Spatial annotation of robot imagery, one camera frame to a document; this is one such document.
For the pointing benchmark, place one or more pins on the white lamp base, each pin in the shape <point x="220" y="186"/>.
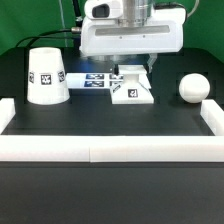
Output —
<point x="131" y="90"/>

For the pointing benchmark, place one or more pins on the white lamp bulb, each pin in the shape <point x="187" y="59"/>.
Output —
<point x="194" y="88"/>

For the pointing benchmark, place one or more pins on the white marker sheet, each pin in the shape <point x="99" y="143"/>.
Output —
<point x="92" y="80"/>

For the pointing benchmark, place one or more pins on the white fence bar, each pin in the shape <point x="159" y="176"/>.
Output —
<point x="111" y="148"/>
<point x="213" y="115"/>
<point x="7" y="112"/>

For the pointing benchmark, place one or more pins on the white lamp shade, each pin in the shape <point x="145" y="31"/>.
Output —
<point x="46" y="77"/>

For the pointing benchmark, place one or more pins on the white left fence bar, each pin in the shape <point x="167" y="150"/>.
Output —
<point x="7" y="112"/>

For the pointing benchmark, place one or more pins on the white right fence bar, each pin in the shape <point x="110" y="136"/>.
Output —
<point x="213" y="115"/>

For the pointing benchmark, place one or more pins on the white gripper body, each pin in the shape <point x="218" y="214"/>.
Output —
<point x="130" y="27"/>

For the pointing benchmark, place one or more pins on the white front fence bar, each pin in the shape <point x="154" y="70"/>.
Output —
<point x="111" y="148"/>

